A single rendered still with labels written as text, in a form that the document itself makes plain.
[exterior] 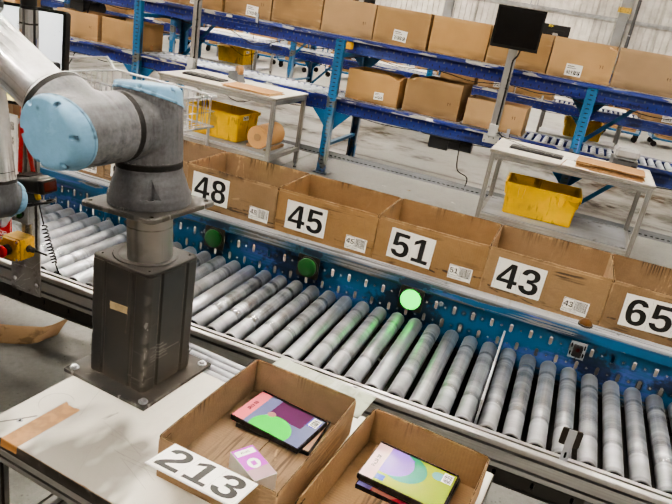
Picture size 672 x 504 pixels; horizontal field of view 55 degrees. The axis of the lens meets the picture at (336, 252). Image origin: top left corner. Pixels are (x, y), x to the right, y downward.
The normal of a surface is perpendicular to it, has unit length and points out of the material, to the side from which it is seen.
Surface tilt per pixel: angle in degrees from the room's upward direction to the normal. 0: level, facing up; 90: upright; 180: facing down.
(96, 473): 0
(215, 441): 1
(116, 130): 78
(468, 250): 90
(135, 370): 90
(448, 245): 90
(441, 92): 90
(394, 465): 0
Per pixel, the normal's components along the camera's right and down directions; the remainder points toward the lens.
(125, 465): 0.16, -0.92
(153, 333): 0.88, 0.30
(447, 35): -0.34, 0.29
